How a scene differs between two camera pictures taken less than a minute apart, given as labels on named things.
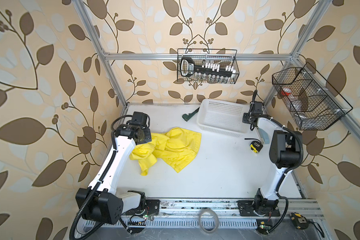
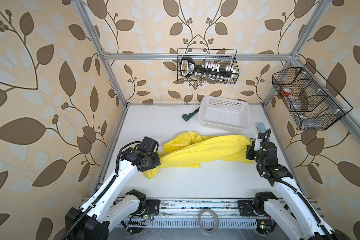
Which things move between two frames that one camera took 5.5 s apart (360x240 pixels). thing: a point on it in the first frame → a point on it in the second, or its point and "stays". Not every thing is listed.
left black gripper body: x=146 y=135 → x=154 y=160
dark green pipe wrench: x=186 y=117 stays
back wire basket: x=221 y=58 stays
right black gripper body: x=246 y=117 → x=254 y=154
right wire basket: x=313 y=103 stays
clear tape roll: x=216 y=220 stays
